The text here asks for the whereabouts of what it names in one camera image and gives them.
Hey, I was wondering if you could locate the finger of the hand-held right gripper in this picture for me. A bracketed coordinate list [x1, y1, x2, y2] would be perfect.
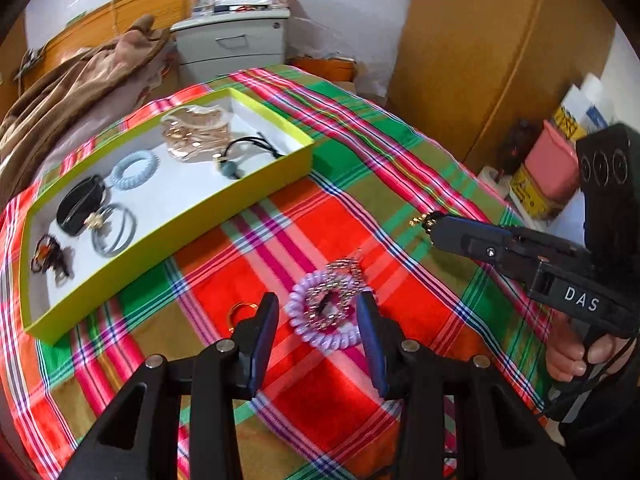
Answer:
[439, 215, 587, 262]
[429, 224, 540, 282]

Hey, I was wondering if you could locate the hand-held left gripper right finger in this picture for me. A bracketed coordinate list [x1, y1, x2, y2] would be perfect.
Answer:
[355, 291, 576, 480]

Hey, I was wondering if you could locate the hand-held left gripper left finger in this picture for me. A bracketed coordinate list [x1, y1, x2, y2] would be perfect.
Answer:
[60, 291, 281, 480]

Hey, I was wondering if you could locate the gold ring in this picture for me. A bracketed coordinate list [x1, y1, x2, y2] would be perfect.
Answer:
[225, 301, 261, 331]

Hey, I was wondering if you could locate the purple spiral hair tie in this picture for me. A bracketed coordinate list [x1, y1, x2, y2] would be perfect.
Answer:
[288, 270, 366, 350]

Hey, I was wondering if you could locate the rhinestone chain bracelet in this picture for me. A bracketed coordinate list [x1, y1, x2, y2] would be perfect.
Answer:
[305, 258, 366, 323]

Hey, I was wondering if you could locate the yellow-green cardboard box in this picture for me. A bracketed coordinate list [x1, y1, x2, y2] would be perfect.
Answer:
[19, 87, 315, 345]

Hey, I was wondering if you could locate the black hair tie grey bead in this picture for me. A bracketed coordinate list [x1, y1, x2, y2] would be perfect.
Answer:
[214, 131, 283, 181]

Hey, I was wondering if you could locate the grey hair ties gold flower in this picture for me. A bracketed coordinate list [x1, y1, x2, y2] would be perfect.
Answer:
[82, 202, 138, 258]

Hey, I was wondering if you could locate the light blue spiral hair tie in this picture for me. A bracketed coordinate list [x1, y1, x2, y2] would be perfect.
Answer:
[109, 149, 160, 193]

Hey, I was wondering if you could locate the black oval hair clip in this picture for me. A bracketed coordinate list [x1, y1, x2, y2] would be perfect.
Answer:
[56, 175, 108, 235]

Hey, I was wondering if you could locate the person's right hand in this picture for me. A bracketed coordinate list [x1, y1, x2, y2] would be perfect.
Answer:
[545, 317, 637, 384]

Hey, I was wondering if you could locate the yellow printed package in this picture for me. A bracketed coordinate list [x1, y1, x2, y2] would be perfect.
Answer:
[507, 162, 566, 218]

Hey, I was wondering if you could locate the pink plastic bin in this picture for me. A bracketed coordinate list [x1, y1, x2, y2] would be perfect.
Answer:
[522, 120, 583, 201]

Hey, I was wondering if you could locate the blue yellow carton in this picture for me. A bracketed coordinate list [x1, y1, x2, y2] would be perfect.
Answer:
[550, 102, 613, 142]

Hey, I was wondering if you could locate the dark red bag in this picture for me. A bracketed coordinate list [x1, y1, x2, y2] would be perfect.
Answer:
[495, 120, 541, 176]

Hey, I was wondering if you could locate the plaid bed cloth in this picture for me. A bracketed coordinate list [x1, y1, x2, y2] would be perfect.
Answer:
[0, 62, 556, 480]

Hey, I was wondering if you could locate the wooden cabinet door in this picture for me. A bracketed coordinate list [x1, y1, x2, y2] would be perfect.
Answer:
[387, 0, 616, 161]

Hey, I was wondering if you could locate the orange box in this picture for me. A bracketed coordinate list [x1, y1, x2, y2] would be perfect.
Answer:
[292, 55, 358, 83]

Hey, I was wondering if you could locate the grey nightstand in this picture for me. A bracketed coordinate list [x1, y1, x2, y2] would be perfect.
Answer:
[170, 7, 292, 73]

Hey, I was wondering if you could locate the brown jacket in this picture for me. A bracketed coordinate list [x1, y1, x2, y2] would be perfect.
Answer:
[0, 14, 173, 181]

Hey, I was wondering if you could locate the nightstand clutter pile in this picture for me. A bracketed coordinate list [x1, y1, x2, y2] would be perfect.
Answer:
[190, 0, 293, 16]

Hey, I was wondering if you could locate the wooden headboard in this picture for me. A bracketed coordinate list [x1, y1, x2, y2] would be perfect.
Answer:
[25, 0, 200, 68]

